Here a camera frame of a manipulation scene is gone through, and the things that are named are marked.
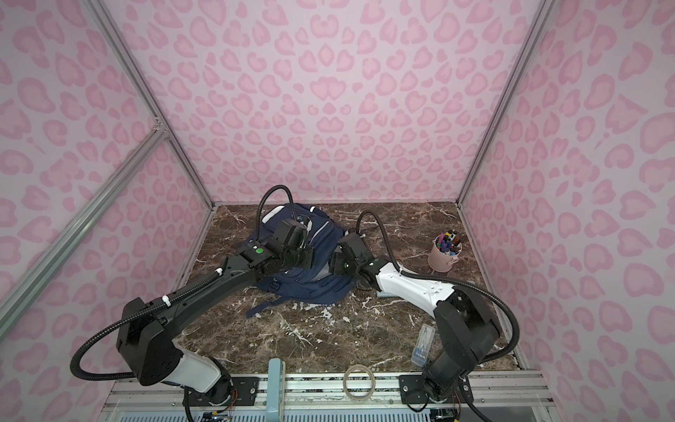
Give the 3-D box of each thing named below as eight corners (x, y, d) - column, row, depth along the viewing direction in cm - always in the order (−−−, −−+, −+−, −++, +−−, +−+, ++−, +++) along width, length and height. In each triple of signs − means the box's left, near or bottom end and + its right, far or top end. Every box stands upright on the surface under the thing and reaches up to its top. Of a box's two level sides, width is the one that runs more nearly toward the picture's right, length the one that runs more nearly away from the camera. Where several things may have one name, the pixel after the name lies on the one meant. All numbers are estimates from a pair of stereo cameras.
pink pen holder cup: (430, 273, 99) (440, 253, 89) (425, 252, 105) (434, 230, 95) (452, 273, 99) (465, 252, 89) (446, 252, 105) (457, 230, 95)
